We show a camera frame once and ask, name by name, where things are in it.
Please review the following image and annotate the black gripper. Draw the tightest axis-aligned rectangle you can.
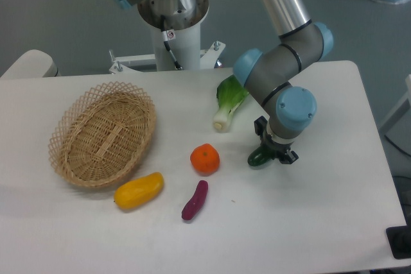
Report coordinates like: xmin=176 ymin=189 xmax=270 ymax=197
xmin=254 ymin=116 xmax=299 ymax=164

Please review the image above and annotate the green cucumber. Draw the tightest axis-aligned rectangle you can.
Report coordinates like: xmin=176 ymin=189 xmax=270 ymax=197
xmin=247 ymin=145 xmax=275 ymax=167

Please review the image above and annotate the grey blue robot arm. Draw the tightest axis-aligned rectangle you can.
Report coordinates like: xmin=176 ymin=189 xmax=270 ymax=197
xmin=115 ymin=0 xmax=333 ymax=167

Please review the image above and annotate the green white bok choy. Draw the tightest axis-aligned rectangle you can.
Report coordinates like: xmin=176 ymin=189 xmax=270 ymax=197
xmin=213 ymin=74 xmax=249 ymax=132

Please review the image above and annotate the orange tangerine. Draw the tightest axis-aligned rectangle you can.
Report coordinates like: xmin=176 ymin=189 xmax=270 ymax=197
xmin=190 ymin=143 xmax=220 ymax=175

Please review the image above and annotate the purple sweet potato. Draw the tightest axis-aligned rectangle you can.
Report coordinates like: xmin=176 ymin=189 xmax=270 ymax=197
xmin=181 ymin=180 xmax=209 ymax=221

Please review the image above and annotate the white furniture at right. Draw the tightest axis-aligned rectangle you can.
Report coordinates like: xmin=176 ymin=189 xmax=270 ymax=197
xmin=378 ymin=75 xmax=410 ymax=135

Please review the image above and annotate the yellow mango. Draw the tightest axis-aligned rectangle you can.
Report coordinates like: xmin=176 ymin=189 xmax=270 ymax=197
xmin=114 ymin=172 xmax=164 ymax=210

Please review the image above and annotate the black device at edge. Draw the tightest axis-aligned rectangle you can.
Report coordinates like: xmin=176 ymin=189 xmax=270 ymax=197
xmin=386 ymin=225 xmax=410 ymax=260

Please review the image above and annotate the woven wicker basket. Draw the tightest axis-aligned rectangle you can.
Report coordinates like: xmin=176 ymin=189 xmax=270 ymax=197
xmin=48 ymin=81 xmax=156 ymax=189

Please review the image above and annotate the white chair back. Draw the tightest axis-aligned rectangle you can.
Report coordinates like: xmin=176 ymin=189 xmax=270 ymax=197
xmin=1 ymin=49 xmax=61 ymax=80

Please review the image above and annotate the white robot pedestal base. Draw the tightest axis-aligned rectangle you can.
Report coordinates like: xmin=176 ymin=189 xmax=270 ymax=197
xmin=109 ymin=0 xmax=225 ymax=73

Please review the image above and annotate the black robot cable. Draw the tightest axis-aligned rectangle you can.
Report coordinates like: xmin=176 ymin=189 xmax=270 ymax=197
xmin=159 ymin=13 xmax=183 ymax=70

